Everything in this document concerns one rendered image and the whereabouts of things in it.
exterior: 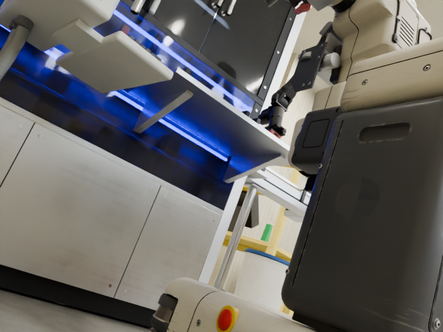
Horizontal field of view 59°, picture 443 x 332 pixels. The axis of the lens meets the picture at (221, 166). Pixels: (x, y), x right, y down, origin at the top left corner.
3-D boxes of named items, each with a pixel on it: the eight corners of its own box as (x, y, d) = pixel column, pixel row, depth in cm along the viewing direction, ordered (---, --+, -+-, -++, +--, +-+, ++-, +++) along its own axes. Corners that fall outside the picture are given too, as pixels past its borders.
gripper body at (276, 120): (269, 138, 181) (273, 124, 184) (286, 133, 173) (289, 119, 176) (260, 132, 178) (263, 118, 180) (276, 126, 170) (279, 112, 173)
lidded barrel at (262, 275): (285, 336, 418) (305, 271, 437) (257, 329, 377) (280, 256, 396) (242, 317, 457) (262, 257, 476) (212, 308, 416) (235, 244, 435)
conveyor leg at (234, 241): (193, 318, 203) (243, 182, 223) (207, 322, 207) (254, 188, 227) (203, 323, 195) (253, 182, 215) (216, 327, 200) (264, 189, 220)
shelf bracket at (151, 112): (132, 130, 162) (145, 103, 165) (138, 133, 163) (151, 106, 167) (173, 121, 134) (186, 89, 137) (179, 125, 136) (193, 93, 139)
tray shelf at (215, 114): (120, 95, 167) (122, 91, 168) (238, 166, 204) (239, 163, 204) (175, 72, 128) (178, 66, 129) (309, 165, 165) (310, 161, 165)
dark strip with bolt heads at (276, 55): (242, 133, 197) (291, 6, 217) (249, 137, 199) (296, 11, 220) (244, 132, 196) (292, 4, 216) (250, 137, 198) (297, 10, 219)
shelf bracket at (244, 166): (222, 180, 188) (231, 156, 191) (227, 183, 189) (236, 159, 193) (271, 182, 160) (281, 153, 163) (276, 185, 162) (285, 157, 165)
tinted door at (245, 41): (198, 53, 183) (240, -44, 198) (262, 101, 205) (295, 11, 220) (199, 53, 182) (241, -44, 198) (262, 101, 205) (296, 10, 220)
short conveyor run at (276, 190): (237, 170, 205) (247, 143, 209) (220, 170, 217) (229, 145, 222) (318, 219, 241) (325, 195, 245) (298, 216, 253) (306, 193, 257)
